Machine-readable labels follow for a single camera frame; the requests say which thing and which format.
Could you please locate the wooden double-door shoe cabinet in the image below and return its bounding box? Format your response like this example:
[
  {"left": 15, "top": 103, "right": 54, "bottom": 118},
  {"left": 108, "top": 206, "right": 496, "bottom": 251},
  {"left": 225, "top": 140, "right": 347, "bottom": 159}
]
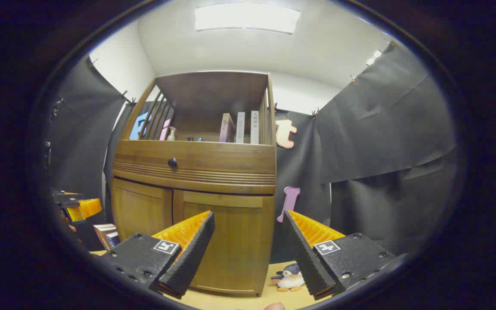
[{"left": 110, "top": 71, "right": 277, "bottom": 298}]

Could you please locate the grey book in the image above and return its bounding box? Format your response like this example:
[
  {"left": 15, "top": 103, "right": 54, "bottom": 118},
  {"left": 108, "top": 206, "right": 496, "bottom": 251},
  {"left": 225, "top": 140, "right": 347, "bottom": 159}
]
[{"left": 236, "top": 112, "right": 246, "bottom": 144}]

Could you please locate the wooden shoe cabinet door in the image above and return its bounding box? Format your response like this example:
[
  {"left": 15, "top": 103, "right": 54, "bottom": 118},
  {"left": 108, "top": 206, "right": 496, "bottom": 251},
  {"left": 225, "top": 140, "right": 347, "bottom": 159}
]
[
  {"left": 173, "top": 189, "right": 275, "bottom": 297},
  {"left": 111, "top": 177, "right": 174, "bottom": 242}
]

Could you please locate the thin white-edged book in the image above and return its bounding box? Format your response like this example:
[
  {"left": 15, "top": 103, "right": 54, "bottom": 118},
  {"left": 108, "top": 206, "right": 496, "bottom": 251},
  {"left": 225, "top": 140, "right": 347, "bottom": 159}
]
[{"left": 105, "top": 231, "right": 121, "bottom": 251}]

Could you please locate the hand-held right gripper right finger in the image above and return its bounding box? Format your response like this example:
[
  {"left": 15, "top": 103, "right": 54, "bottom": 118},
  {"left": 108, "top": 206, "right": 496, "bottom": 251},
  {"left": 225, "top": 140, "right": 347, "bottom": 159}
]
[{"left": 282, "top": 210, "right": 409, "bottom": 301}]

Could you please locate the wooden cabinet drawer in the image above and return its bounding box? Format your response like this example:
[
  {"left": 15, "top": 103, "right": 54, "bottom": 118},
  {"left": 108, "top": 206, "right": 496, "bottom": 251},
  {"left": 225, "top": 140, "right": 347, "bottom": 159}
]
[{"left": 112, "top": 140, "right": 277, "bottom": 194}]

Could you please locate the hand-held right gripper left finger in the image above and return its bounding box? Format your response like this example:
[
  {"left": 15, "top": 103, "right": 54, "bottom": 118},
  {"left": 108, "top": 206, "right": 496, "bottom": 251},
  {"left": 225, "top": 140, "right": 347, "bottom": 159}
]
[{"left": 101, "top": 211, "right": 215, "bottom": 299}]

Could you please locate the rectangular ceiling light panel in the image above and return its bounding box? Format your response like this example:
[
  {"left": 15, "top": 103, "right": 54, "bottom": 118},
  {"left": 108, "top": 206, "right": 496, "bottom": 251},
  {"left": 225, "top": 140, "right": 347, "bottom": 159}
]
[{"left": 195, "top": 3, "right": 301, "bottom": 34}]

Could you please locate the black backdrop cloth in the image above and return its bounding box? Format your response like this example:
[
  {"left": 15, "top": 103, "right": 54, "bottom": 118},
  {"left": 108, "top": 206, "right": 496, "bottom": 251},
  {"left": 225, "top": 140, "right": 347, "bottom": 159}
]
[{"left": 43, "top": 41, "right": 459, "bottom": 264}]

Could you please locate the penguin plush toy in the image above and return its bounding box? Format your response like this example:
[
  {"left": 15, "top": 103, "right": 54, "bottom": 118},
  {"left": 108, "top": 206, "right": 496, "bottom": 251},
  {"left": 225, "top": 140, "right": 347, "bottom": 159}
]
[{"left": 270, "top": 263, "right": 306, "bottom": 292}]

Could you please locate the pinkish brown book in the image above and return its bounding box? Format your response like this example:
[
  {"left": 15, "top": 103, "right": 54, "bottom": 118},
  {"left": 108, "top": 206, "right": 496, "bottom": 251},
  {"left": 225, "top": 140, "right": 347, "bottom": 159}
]
[{"left": 220, "top": 113, "right": 236, "bottom": 143}]

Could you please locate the white book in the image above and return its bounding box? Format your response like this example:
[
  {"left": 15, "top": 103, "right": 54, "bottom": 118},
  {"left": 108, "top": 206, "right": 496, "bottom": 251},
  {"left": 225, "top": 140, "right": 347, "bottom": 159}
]
[{"left": 250, "top": 111, "right": 260, "bottom": 145}]

